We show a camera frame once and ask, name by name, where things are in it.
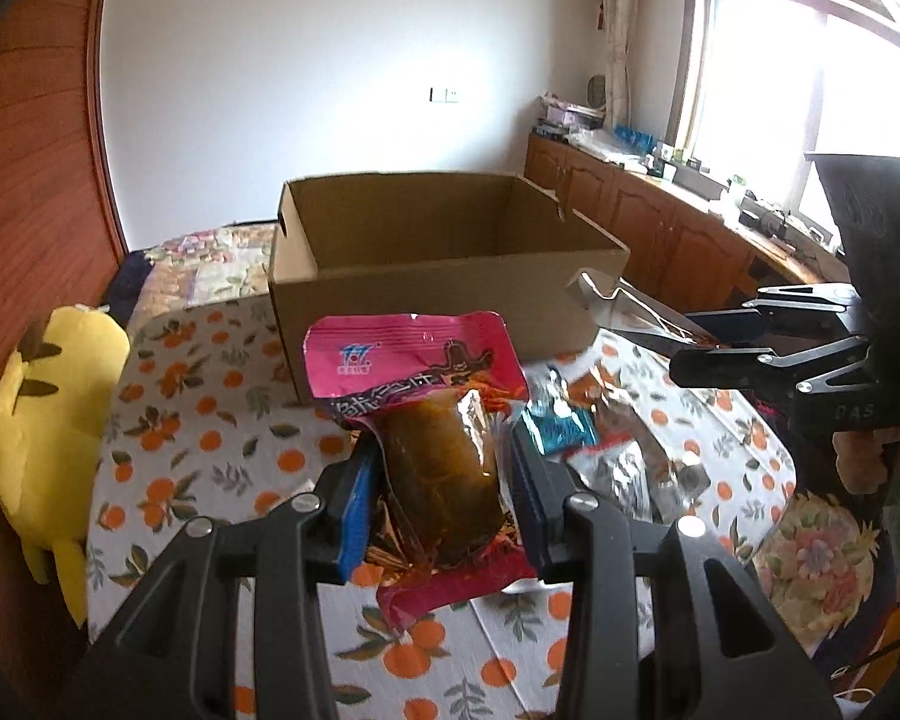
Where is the patterned curtain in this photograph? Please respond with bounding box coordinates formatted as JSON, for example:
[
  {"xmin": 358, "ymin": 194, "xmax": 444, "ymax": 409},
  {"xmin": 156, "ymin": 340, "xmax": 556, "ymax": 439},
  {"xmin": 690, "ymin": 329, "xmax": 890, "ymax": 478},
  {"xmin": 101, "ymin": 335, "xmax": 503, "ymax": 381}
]
[{"xmin": 601, "ymin": 0, "xmax": 639, "ymax": 128}]

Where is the wooden wardrobe door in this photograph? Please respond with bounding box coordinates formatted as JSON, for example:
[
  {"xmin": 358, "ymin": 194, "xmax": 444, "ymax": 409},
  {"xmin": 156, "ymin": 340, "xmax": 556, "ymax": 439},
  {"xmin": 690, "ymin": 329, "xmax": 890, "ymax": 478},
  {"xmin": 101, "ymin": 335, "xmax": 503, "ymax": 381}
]
[{"xmin": 0, "ymin": 0, "xmax": 128, "ymax": 718}]

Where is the floral quilt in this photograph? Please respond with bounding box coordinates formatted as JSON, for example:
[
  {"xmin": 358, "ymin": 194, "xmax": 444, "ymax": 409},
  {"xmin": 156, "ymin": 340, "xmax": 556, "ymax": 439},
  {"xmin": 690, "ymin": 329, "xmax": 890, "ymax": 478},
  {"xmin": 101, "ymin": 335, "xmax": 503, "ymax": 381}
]
[{"xmin": 126, "ymin": 221, "xmax": 276, "ymax": 335}]

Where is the right hand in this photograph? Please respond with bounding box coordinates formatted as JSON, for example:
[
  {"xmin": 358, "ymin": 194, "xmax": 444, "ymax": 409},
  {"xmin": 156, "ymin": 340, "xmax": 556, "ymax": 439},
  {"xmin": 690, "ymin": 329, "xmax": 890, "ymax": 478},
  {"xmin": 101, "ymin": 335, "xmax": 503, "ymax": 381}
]
[{"xmin": 832, "ymin": 429, "xmax": 898, "ymax": 496}]

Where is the orange chicken feet snack packet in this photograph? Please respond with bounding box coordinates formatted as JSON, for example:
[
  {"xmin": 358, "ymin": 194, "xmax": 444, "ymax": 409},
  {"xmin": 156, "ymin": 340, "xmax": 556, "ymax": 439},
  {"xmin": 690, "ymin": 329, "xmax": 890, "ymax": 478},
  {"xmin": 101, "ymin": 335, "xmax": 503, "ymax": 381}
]
[{"xmin": 567, "ymin": 270, "xmax": 718, "ymax": 358}]

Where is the orange print white blanket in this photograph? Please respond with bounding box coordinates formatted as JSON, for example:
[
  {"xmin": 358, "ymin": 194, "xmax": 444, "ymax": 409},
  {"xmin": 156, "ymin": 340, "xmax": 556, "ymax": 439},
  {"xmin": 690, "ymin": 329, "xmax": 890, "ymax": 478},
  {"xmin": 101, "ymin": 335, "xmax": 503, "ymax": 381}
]
[{"xmin": 59, "ymin": 299, "xmax": 820, "ymax": 718}]

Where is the yellow plush toy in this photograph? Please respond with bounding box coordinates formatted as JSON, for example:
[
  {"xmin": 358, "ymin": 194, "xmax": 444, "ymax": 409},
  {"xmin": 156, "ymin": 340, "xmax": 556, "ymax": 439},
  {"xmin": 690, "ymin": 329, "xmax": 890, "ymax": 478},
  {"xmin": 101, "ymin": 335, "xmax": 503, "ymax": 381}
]
[{"xmin": 0, "ymin": 305, "xmax": 130, "ymax": 626}]

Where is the teal snack packet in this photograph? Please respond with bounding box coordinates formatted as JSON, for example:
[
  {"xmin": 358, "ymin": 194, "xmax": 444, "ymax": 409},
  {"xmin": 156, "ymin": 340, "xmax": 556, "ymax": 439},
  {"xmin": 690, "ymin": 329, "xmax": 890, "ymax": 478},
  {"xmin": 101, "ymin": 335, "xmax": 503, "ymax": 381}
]
[{"xmin": 521, "ymin": 367, "xmax": 598, "ymax": 457}]

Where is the pink braised meat snack packet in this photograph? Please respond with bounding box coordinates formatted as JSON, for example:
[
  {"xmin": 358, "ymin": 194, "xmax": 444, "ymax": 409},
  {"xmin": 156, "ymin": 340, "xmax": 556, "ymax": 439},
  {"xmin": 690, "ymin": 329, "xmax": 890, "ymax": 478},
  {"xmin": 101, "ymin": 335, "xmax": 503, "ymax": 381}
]
[{"xmin": 304, "ymin": 310, "xmax": 533, "ymax": 629}]

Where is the white wall switch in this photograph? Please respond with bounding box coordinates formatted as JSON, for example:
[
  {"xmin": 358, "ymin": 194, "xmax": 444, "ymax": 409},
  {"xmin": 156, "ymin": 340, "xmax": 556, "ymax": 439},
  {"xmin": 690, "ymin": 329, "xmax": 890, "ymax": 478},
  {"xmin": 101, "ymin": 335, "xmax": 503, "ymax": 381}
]
[{"xmin": 429, "ymin": 86, "xmax": 460, "ymax": 104}]

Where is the wooden low cabinet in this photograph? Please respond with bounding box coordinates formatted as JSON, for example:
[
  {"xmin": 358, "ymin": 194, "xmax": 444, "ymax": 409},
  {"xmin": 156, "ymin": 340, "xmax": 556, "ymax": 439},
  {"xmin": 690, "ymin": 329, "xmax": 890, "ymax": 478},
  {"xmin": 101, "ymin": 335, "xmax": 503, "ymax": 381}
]
[{"xmin": 523, "ymin": 132, "xmax": 847, "ymax": 312}]

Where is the silver foil snack packet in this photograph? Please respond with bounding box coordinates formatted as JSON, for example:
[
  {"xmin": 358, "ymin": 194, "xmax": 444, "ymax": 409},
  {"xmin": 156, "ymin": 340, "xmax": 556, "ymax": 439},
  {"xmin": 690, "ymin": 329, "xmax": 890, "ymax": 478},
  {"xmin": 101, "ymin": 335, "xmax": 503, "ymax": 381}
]
[{"xmin": 566, "ymin": 434, "xmax": 710, "ymax": 523}]

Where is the brown cardboard box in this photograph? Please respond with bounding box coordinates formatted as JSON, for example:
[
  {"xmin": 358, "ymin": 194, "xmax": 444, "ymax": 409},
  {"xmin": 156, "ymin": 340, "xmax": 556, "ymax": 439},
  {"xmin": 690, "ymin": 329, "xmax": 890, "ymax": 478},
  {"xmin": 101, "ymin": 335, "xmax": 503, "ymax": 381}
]
[{"xmin": 269, "ymin": 172, "xmax": 629, "ymax": 405}]

